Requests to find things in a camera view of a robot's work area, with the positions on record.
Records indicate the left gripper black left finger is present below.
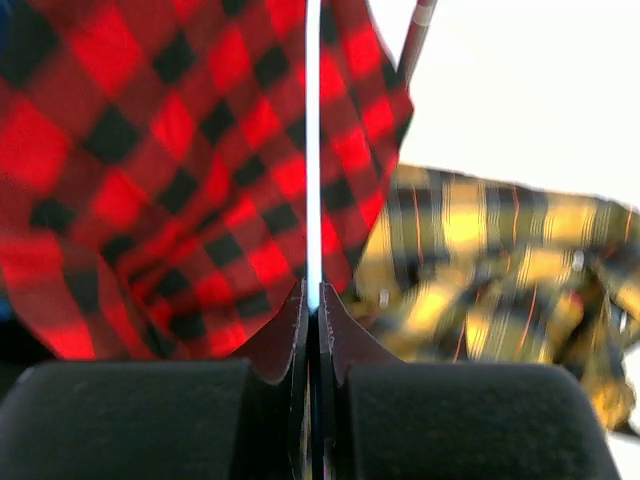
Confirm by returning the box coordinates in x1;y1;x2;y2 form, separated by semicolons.
231;281;308;479

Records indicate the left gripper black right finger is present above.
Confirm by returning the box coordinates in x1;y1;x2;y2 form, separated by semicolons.
317;282;400;479

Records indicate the yellow plaid shirt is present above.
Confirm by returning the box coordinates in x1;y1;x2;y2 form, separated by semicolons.
342;165;639;432

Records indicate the light blue wire hanger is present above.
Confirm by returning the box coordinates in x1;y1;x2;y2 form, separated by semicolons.
305;0;323;314

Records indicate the red black checked shirt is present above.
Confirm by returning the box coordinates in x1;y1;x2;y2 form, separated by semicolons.
0;0;416;362

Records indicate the blue plaid shirt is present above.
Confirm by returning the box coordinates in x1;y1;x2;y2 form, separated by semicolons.
1;0;13;326

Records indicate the metal clothes rack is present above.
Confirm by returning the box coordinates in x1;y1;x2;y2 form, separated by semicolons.
397;0;437;86

